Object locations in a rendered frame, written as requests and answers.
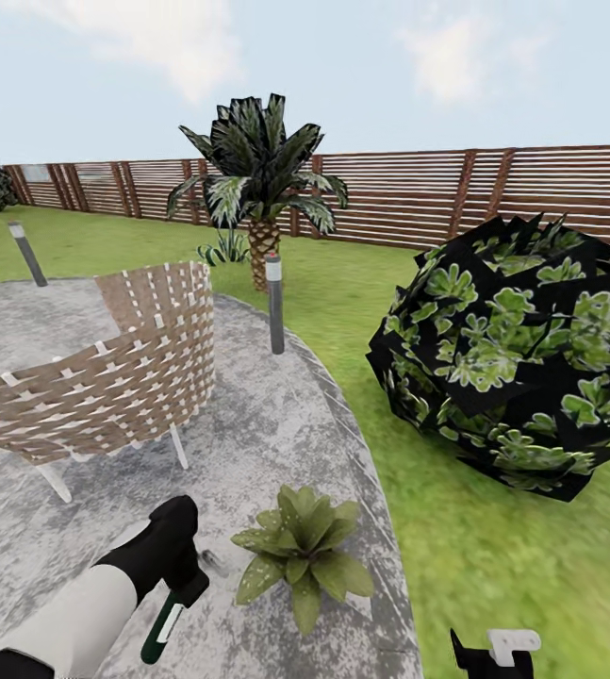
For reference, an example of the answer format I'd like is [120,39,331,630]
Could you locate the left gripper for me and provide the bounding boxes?
[157,550,209,608]

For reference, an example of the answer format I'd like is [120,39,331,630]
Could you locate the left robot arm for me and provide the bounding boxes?
[0,496,232,679]

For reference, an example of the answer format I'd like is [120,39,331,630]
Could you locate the insectifuge atomizer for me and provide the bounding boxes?
[140,591,185,665]

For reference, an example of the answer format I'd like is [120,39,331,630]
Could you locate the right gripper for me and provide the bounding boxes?
[451,629,534,679]

